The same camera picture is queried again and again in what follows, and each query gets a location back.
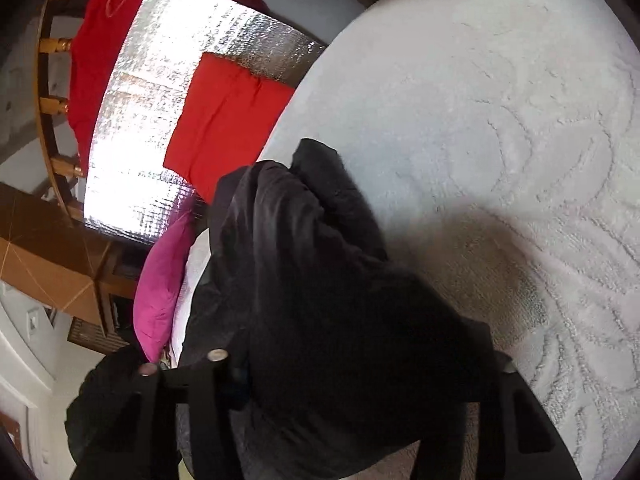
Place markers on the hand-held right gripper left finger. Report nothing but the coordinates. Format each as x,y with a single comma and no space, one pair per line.
200,390

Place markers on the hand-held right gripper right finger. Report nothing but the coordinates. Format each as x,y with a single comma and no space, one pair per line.
522,420

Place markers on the dark quilted jacket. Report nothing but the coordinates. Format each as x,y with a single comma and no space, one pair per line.
325,310

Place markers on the black puffer coat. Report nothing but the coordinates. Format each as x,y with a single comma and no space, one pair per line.
102,377

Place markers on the pink pillow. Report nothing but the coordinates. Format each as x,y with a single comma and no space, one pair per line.
160,285

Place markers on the white bed sheet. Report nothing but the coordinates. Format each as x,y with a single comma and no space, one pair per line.
194,270

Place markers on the wooden pillar base cabinet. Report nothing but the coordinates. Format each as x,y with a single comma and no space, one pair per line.
112,300

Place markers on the wooden pillar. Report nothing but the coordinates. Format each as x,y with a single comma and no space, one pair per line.
45,260

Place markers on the red pillow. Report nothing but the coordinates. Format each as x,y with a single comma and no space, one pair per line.
225,120

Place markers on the silver foil insulation panel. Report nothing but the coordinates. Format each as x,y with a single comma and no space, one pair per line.
145,110

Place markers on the white embossed fleece blanket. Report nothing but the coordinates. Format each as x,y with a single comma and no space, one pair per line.
500,135

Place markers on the red cloth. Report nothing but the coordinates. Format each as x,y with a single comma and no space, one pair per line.
100,60

